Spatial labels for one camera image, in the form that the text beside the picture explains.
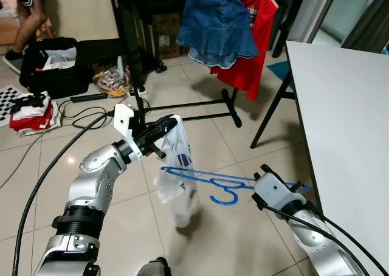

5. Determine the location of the white bag print t-shirt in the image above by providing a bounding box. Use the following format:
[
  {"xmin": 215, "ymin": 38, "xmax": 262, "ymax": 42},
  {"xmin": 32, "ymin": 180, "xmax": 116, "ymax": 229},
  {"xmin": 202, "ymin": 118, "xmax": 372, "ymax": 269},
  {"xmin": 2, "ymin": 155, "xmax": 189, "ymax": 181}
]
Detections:
[{"xmin": 154, "ymin": 114, "xmax": 201, "ymax": 229}]

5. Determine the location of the blue plastic hanger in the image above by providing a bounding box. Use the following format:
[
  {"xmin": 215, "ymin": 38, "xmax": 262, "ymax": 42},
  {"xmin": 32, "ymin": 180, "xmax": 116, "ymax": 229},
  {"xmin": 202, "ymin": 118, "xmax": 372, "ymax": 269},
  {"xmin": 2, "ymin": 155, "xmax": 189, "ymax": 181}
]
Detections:
[{"xmin": 161, "ymin": 165, "xmax": 312, "ymax": 207}]

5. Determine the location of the black table leg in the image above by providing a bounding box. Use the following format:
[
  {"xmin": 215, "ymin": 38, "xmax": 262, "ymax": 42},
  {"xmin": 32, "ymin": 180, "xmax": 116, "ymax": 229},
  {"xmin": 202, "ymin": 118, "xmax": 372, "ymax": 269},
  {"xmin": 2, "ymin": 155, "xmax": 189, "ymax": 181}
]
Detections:
[{"xmin": 251, "ymin": 69, "xmax": 297, "ymax": 149}]

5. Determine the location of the colourful snack bag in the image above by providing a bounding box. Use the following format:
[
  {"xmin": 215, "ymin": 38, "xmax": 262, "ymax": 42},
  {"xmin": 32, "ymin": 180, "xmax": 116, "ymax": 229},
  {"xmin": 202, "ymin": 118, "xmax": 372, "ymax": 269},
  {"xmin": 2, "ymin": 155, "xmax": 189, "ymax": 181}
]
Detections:
[{"xmin": 94, "ymin": 65, "xmax": 131, "ymax": 99}]

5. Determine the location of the chrome black clothes rack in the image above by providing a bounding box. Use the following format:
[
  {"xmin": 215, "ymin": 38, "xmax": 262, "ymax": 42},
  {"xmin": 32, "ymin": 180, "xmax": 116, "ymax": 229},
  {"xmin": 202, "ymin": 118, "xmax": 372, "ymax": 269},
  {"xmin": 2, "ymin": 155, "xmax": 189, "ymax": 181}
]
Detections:
[{"xmin": 112, "ymin": 0, "xmax": 244, "ymax": 129}]

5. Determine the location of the black power strip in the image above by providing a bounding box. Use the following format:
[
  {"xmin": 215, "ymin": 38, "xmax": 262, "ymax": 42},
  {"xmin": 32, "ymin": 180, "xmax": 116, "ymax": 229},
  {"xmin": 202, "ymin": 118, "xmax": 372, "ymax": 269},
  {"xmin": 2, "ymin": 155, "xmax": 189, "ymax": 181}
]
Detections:
[{"xmin": 70, "ymin": 92, "xmax": 109, "ymax": 103}]

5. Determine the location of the cardboard box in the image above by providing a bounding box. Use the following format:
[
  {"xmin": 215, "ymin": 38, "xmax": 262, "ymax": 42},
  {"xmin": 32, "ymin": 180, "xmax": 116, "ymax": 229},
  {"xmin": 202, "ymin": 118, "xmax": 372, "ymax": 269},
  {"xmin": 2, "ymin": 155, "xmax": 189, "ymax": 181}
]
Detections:
[{"xmin": 149, "ymin": 13, "xmax": 183, "ymax": 61}]

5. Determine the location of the teal floor rug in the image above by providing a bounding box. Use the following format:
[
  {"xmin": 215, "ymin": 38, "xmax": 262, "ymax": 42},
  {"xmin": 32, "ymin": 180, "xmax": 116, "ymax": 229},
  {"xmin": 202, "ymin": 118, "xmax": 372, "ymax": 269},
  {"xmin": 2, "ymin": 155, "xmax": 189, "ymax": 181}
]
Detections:
[{"xmin": 267, "ymin": 60, "xmax": 294, "ymax": 85}]

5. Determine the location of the red shirt plaid pocket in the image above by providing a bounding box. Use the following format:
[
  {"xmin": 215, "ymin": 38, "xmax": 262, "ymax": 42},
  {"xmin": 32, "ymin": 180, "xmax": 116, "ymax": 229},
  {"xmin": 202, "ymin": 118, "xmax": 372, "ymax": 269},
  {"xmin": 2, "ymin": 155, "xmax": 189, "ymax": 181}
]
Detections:
[{"xmin": 210, "ymin": 0, "xmax": 280, "ymax": 100}]

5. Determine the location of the black open suitcase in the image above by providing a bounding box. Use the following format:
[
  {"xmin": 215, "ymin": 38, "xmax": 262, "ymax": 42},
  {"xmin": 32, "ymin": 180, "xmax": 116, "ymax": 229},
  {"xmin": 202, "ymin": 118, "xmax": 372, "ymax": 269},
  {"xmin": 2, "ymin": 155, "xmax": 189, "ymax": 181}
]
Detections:
[{"xmin": 19, "ymin": 37, "xmax": 122, "ymax": 98}]

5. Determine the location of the blue denim dress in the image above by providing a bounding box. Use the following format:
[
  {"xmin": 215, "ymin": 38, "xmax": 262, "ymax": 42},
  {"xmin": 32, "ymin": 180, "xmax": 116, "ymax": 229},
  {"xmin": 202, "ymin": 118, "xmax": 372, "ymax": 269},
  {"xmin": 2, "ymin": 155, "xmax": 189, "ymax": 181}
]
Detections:
[{"xmin": 176, "ymin": 0, "xmax": 260, "ymax": 69}]

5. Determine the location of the red white clothes pile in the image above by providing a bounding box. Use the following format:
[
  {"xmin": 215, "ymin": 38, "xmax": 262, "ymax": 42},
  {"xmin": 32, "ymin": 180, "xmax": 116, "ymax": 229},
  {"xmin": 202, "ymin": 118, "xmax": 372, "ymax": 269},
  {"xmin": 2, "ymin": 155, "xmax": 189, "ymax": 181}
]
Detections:
[{"xmin": 9, "ymin": 92, "xmax": 61, "ymax": 137}]

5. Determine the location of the checkerboard calibration board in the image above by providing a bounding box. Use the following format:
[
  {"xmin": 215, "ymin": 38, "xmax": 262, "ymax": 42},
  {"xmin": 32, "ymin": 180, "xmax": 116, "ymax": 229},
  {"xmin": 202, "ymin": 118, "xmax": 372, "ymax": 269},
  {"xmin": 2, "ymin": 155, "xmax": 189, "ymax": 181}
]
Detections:
[{"xmin": 0, "ymin": 86, "xmax": 28, "ymax": 128}]

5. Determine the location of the person in black shorts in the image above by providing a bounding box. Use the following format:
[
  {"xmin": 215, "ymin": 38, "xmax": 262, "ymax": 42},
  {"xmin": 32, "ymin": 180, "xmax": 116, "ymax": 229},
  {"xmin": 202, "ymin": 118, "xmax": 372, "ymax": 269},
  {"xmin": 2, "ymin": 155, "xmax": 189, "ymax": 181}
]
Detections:
[{"xmin": 2, "ymin": 0, "xmax": 49, "ymax": 75}]

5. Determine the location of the sliding glass door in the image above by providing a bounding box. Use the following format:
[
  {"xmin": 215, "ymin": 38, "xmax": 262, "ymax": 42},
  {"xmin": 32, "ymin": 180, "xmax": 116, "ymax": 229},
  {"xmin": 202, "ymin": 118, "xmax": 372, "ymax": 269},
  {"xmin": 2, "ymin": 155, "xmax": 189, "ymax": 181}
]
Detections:
[{"xmin": 286, "ymin": 0, "xmax": 389, "ymax": 52}]

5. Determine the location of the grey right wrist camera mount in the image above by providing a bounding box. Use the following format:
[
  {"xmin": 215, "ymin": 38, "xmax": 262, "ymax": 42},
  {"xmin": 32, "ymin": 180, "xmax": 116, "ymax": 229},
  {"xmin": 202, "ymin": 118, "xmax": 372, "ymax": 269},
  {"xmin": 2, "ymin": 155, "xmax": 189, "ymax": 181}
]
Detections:
[{"xmin": 252, "ymin": 174, "xmax": 308, "ymax": 214}]

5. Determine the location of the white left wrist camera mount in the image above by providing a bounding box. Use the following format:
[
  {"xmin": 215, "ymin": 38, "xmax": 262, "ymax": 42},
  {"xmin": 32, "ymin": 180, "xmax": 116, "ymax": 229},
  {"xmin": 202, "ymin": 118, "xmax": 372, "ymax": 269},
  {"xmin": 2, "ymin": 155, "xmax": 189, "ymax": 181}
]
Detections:
[{"xmin": 113, "ymin": 103, "xmax": 151, "ymax": 144}]

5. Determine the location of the black floor cable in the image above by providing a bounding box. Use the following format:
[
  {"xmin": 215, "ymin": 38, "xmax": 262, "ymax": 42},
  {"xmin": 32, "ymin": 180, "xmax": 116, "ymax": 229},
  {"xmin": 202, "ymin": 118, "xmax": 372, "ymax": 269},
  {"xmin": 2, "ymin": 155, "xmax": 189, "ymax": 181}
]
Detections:
[{"xmin": 58, "ymin": 97, "xmax": 153, "ymax": 131}]

